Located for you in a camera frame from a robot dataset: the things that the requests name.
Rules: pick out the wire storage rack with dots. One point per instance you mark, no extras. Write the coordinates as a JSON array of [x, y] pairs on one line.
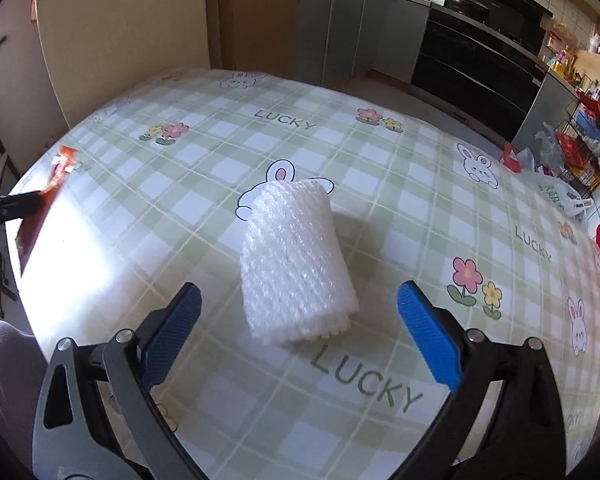
[[578, 137]]

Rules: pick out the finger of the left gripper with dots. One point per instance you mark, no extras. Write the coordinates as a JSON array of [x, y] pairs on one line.
[[19, 206]]

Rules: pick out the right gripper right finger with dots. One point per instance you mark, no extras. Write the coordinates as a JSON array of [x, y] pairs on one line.
[[502, 418]]

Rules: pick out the white foam net roll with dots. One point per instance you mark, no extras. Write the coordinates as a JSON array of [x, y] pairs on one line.
[[296, 285]]

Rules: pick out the grey lower cabinets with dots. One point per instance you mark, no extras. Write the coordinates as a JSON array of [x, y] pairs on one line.
[[341, 39]]

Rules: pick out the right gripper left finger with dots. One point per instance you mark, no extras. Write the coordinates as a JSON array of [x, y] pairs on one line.
[[96, 418]]

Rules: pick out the orange sachet packet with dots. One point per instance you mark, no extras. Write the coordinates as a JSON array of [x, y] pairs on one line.
[[63, 165]]

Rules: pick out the cream refrigerator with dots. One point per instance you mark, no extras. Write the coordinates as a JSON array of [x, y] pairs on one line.
[[96, 49]]

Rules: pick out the black oven range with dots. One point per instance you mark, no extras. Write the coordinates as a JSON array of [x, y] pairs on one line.
[[481, 57]]

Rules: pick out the white green shopping bag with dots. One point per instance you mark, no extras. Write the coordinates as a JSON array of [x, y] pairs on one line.
[[559, 192]]

